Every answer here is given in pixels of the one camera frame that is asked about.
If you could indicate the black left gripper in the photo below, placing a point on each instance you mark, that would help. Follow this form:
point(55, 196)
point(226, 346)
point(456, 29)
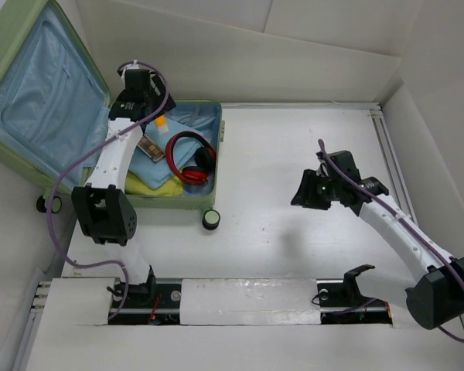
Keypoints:
point(162, 97)

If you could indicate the orange tube white cap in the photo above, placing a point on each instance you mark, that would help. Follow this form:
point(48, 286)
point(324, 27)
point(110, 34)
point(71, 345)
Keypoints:
point(161, 125)

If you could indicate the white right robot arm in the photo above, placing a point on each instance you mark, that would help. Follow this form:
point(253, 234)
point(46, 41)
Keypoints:
point(433, 293)

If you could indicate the red black headphones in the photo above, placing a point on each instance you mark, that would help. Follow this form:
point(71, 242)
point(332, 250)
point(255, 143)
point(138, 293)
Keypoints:
point(200, 165)

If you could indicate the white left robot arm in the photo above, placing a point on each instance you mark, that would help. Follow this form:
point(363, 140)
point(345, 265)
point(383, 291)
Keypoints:
point(103, 210)

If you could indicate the eyeshadow palette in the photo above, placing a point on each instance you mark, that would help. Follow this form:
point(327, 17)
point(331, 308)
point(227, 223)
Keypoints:
point(151, 149)

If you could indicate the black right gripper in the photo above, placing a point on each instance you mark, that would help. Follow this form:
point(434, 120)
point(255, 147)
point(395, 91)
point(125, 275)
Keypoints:
point(305, 195)

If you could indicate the black metal base rail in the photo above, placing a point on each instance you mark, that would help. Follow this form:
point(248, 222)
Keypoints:
point(250, 302)

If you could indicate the green hard-shell suitcase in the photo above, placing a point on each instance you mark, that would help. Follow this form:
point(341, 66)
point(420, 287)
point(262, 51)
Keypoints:
point(54, 102)

